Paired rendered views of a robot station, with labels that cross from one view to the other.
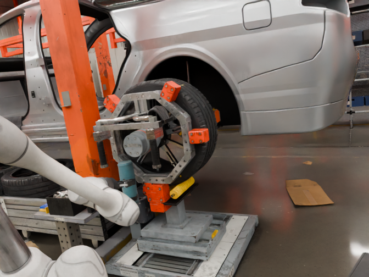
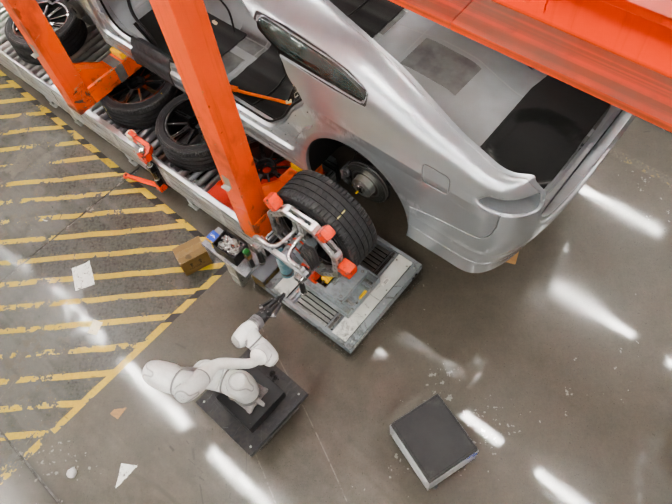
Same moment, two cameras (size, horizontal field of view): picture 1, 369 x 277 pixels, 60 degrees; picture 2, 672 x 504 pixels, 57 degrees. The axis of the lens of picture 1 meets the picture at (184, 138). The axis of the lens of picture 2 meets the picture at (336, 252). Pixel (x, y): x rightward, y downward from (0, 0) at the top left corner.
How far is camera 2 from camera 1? 2.92 m
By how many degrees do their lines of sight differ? 51
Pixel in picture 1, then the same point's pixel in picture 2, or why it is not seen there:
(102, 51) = not seen: outside the picture
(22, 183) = (181, 155)
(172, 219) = not seen: hidden behind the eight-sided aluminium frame
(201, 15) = (380, 139)
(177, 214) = not seen: hidden behind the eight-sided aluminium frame
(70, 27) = (227, 139)
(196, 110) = (348, 248)
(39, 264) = (217, 380)
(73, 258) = (235, 386)
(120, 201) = (264, 360)
